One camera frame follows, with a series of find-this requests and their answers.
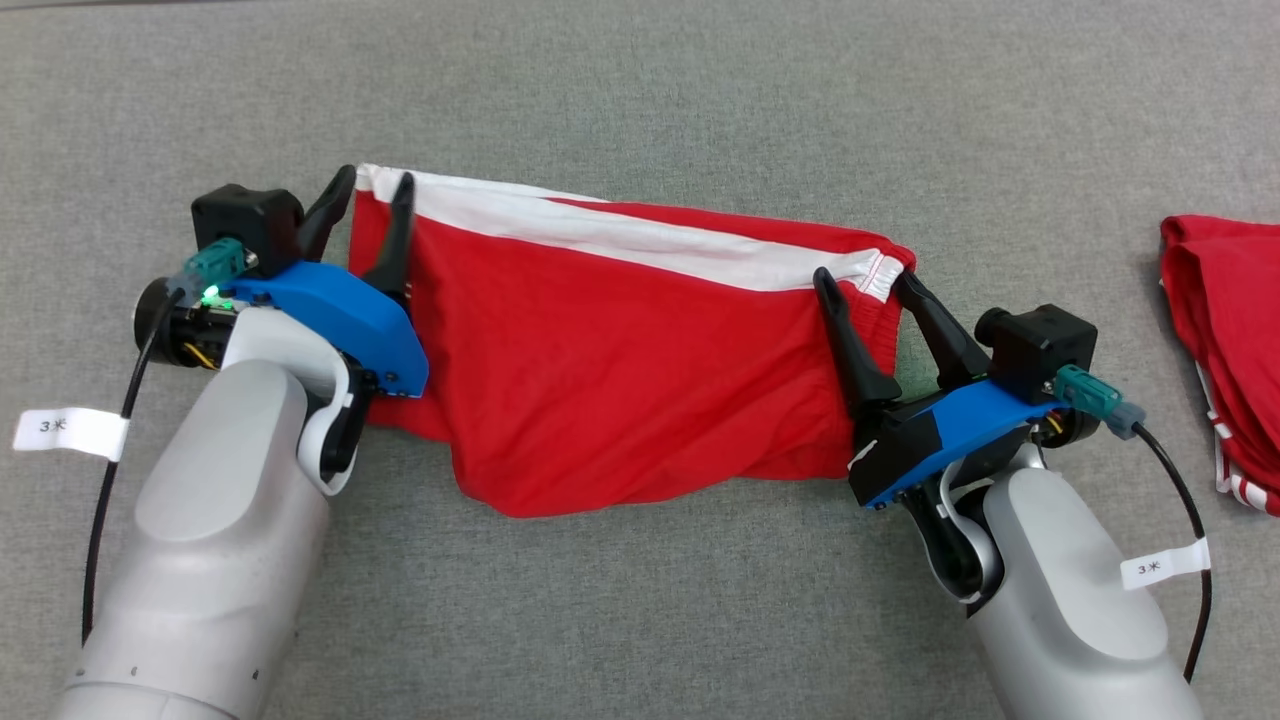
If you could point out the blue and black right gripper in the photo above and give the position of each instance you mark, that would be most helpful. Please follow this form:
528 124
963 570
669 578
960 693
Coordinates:
960 425

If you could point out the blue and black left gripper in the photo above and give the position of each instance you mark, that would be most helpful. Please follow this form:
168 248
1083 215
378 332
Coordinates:
350 315

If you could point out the red jersey number 23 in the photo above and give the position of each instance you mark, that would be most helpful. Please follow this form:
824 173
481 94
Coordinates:
620 380

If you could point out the red shorts with white trim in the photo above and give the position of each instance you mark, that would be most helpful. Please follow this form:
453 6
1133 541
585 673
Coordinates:
1240 300

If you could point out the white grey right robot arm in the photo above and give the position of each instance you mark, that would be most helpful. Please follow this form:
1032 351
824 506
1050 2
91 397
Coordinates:
1060 620

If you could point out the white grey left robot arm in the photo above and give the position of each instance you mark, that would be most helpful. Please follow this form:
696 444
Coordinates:
210 560

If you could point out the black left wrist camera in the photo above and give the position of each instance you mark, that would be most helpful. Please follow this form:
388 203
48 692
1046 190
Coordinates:
245 220

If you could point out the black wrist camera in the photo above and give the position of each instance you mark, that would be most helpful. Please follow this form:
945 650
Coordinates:
245 220
1040 345

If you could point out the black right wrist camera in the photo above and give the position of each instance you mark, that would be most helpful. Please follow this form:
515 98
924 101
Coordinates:
1040 345

